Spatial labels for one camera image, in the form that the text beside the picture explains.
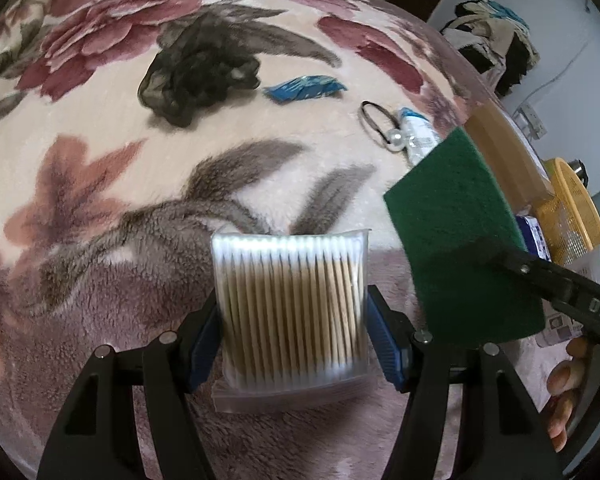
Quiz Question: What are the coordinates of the green scouring pad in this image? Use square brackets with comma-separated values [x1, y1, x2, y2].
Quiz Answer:
[384, 128, 545, 348]

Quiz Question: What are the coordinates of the white tissue packet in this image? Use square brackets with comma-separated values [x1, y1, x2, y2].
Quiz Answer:
[399, 107, 442, 166]

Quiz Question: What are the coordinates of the cotton swabs clear pack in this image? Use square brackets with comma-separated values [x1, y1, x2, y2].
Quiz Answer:
[211, 230, 373, 414]

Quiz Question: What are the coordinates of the black sheer scrunchie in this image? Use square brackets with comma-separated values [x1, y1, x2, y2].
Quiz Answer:
[137, 12, 260, 128]

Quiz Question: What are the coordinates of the right hand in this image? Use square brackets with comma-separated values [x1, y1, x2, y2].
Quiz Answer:
[543, 337, 588, 452]

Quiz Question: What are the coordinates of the blue white tissue pack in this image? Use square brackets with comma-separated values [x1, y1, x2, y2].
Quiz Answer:
[515, 216, 552, 261]

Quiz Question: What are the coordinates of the yellow plastic basket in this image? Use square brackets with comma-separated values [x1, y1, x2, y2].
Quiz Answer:
[534, 157, 600, 266]

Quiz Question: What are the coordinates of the brown cardboard box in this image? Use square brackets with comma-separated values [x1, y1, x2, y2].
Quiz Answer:
[465, 102, 554, 214]

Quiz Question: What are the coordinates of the pile of clothes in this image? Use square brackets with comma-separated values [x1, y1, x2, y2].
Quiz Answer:
[441, 0, 540, 98]

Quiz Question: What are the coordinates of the blue small sachet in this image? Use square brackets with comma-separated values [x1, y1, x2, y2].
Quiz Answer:
[262, 75, 347, 104]

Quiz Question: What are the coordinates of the floral plush blanket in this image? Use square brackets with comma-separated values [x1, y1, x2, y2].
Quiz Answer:
[0, 0, 494, 479]

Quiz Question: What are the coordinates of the black pearl hair tie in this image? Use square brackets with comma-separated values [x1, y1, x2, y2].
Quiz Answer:
[358, 100, 409, 154]

